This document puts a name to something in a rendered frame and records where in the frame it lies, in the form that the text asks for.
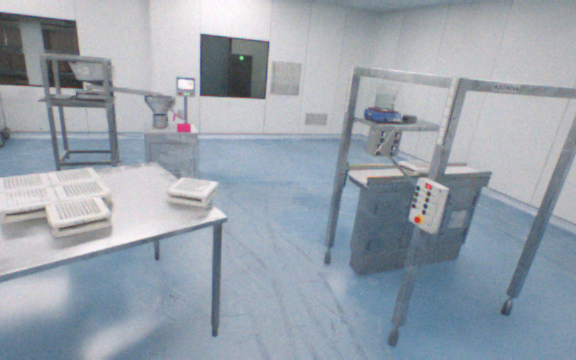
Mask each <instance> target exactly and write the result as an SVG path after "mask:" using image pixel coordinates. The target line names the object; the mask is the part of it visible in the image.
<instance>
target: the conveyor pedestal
mask: <svg viewBox="0 0 576 360"><path fill-rule="evenodd" d="M482 188H483V187H479V188H478V191H474V189H475V187H472V188H458V189H449V190H448V193H447V198H446V200H445V204H444V207H443V211H442V215H441V218H440V222H439V227H438V229H437V232H436V233H431V234H429V233H428V237H427V241H426V244H425V248H424V252H423V255H422V259H421V263H420V265H425V264H431V263H437V262H443V261H448V260H454V259H457V258H458V255H459V252H460V248H461V245H464V244H465V242H466V238H467V235H468V232H469V229H470V225H471V222H472V219H473V216H474V213H475V210H476V206H477V203H478V200H479V197H480V194H481V191H482ZM414 194H415V191H413V192H398V193H388V194H385V195H384V198H379V195H380V194H368V193H367V192H365V191H364V190H362V189H361V188H360V193H359V199H358V204H357V210H356V215H355V221H354V226H353V232H352V237H351V243H350V249H351V250H352V252H351V257H350V263H349V266H350V267H351V268H352V269H353V270H354V271H355V272H356V273H357V275H358V276H360V275H366V274H372V273H378V272H384V271H390V270H396V269H401V268H404V267H405V263H406V259H407V255H408V251H409V247H410V243H411V239H412V235H413V231H414V227H415V224H414V223H413V222H411V221H410V220H408V219H409V215H410V211H411V207H412V203H413V198H414Z"/></svg>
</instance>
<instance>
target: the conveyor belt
mask: <svg viewBox="0 0 576 360"><path fill-rule="evenodd" d="M463 172H481V171H479V170H476V169H473V168H471V167H468V166H454V167H446V170H445V173H463ZM348 175H349V176H351V177H352V178H354V179H355V180H357V181H358V182H360V183H361V184H363V185H364V186H366V183H367V182H377V181H366V179H367V176H388V175H403V174H402V173H401V172H400V171H399V170H398V169H368V170H350V171H349V172H348ZM366 187H368V186H366Z"/></svg>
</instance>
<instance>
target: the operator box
mask: <svg viewBox="0 0 576 360"><path fill-rule="evenodd" d="M425 183H428V184H430V185H432V189H431V190H429V189H427V188H425ZM418 185H419V186H420V191H417V190H415V192H416V191H417V192H418V193H419V195H420V196H418V197H416V196H415V194H414V197H416V198H417V203H415V204H416V207H418V208H415V209H413V208H412V207H411V211H410V215H409V219H408V220H410V221H411V222H413V223H414V224H416V225H417V226H418V227H420V228H421V229H423V230H424V231H426V232H427V233H429V234H431V233H436V232H437V229H438V227H439V222H440V218H441V215H442V211H443V207H444V204H445V200H446V198H447V193H448V190H449V189H448V188H446V187H444V186H442V185H440V184H438V183H436V182H434V181H432V180H430V179H428V178H418V182H417V186H418ZM422 190H424V191H425V192H427V191H430V192H431V196H430V197H428V196H427V195H426V193H425V192H424V191H422ZM422 196H423V197H422ZM433 196H435V198H434V197H433ZM426 197H428V198H429V202H428V203H426V202H425V198H426ZM419 202H420V203H421V204H420V203H419ZM424 203H426V204H427V205H428V208H427V209H425V210H426V214H425V215H423V214H422V210H423V209H424V208H423V204H424ZM434 204H435V205H434ZM429 208H431V209H432V210H430V209H429ZM427 213H428V214H427ZM417 215H422V217H423V219H424V221H423V223H422V224H418V223H415V222H414V217H415V216H417ZM429 215H430V216H429ZM425 223H426V224H425Z"/></svg>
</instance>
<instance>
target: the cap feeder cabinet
mask: <svg viewBox="0 0 576 360"><path fill-rule="evenodd" d="M151 125H153V123H143V133H144V147H145V163H151V162H156V163H158V164H159V165H160V166H162V167H163V168H164V169H166V170H167V171H168V172H169V173H171V174H172V175H173V176H175V177H176V178H177V179H179V180H180V179H181V178H182V177H183V178H190V179H198V132H197V130H196V128H195V126H194V125H193V123H190V125H191V132H178V131H177V123H168V125H169V126H167V127H163V129H161V128H160V127H156V126H151Z"/></svg>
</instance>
